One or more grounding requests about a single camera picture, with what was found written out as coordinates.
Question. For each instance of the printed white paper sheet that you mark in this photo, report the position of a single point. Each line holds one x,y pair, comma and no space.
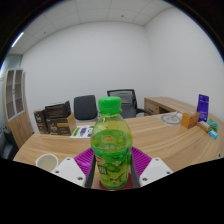
81,131

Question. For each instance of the purple standing sign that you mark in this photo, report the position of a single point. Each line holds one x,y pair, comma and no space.
202,106

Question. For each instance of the small blue box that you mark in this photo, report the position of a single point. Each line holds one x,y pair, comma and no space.
213,134

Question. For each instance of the green drink bottle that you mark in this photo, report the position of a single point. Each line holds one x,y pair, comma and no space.
111,150

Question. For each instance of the rectangular ceiling light panel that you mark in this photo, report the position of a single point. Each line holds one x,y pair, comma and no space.
17,39

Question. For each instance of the white and maroon mug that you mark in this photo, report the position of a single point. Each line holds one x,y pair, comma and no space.
46,162

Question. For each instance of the small orange box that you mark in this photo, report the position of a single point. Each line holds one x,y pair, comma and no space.
189,120

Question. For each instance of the round grey desk grommet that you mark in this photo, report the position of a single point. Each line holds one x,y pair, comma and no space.
219,155

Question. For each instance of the low wooden side cabinet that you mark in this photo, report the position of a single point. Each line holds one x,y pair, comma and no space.
160,103

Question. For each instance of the dark grey office chair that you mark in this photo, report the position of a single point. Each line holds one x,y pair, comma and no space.
85,107

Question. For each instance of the black mesh office chair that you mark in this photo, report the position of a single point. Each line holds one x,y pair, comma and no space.
128,101

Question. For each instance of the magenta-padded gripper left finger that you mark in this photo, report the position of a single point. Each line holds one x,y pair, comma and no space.
70,171

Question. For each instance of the small yellow pack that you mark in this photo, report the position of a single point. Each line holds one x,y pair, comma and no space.
203,126

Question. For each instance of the black leather sofa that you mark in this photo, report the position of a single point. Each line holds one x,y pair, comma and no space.
6,146

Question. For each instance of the small green box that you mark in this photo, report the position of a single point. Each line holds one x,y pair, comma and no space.
213,125

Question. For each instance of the tall wooden shelf cabinet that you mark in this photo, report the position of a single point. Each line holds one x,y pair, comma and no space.
18,123

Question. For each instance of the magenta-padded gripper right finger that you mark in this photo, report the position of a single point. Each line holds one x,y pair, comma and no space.
155,171

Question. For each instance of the flat dark brown box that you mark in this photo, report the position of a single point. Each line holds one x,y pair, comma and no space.
58,110

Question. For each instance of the tall dark brown box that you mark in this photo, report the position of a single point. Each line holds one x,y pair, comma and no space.
40,121

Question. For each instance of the brown cardboard box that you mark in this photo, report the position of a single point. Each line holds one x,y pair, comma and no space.
61,127

